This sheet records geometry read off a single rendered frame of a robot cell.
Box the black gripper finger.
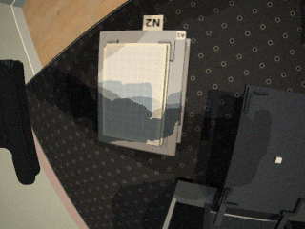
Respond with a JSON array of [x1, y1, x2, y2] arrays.
[[0, 59, 40, 185]]

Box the black perforated breadboard plate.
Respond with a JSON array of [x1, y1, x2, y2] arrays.
[[26, 0, 305, 229]]

